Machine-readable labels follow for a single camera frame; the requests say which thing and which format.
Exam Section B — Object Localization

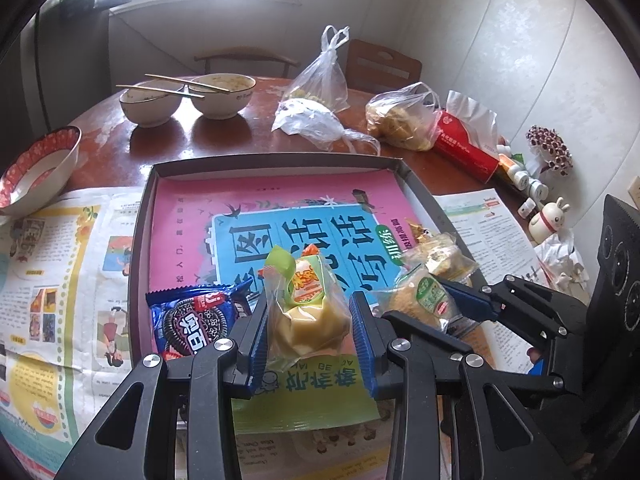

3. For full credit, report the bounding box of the clear pastry snack packet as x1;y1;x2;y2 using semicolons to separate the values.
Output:
400;222;480;284

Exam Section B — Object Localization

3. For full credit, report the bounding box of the colourful student newspaper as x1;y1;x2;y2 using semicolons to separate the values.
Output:
1;188;393;479

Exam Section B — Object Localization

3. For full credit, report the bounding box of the chopstick front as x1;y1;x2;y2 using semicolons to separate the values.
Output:
115;84;205;100

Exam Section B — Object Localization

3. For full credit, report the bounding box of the chopstick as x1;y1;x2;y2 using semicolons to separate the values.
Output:
115;84;205;100
144;73;232;94

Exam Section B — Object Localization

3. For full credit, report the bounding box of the red white flower ornament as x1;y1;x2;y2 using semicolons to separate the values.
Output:
525;126;574;177

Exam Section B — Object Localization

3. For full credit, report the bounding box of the yellow snack green wrapper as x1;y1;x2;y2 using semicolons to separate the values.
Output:
262;246;352;372

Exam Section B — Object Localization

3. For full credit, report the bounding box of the wooden chair dark frame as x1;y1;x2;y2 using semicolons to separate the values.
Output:
193;46;300;78

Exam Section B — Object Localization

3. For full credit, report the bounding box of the green label pastry packet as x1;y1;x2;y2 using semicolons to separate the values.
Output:
372;264;462;332

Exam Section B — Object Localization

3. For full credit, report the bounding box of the pink and blue book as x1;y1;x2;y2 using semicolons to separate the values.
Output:
149;170;416;294

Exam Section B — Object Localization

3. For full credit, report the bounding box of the red tissue pack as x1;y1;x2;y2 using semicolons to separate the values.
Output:
434;90;499;183

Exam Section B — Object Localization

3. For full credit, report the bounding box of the crumpled white tissue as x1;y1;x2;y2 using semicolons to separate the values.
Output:
534;229;589;295

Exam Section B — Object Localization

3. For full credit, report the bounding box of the white bowl right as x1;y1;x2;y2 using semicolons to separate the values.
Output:
188;73;257;120

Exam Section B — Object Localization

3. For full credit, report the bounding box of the wooden chair back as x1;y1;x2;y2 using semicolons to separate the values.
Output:
345;39;422;93

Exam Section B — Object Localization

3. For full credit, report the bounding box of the dark blue cookie packet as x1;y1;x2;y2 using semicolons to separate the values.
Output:
145;278;253;361

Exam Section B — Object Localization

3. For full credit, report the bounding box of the small white bottle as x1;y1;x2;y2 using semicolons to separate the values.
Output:
518;197;537;219
527;179;549;203

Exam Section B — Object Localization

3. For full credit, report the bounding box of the chopstick back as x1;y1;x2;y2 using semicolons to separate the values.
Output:
144;73;232;94

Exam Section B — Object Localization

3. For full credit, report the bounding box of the red rimmed ceramic bowl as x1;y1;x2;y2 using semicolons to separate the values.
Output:
1;126;81;218

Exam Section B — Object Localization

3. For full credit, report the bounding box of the newspaper sheet right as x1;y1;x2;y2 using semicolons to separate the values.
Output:
436;188;548;374

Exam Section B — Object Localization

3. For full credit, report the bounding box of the wall power socket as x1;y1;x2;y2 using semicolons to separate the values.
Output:
627;176;640;208

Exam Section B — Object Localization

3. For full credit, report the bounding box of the white rabbit figurine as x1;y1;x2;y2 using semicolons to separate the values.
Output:
528;197;570;244

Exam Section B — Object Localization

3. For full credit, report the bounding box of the white bowl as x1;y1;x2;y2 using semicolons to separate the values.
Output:
188;73;257;120
119;80;183;128

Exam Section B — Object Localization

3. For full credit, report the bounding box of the orange capped bottle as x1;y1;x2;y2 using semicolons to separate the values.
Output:
499;154;529;191

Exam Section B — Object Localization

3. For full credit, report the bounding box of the plastic bag with fried food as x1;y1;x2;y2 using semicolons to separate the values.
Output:
366;81;442;152

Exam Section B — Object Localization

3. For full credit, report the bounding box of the orange snack packet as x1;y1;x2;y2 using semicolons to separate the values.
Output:
290;244;326;306

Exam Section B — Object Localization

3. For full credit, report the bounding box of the crumpled white plastic bag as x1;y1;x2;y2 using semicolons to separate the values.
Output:
271;98;381;156

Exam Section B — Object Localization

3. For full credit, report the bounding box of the white bowl left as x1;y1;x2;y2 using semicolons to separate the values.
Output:
119;80;183;128

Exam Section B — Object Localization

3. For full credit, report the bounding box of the clear tied plastic bag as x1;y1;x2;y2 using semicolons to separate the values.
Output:
282;25;349;113

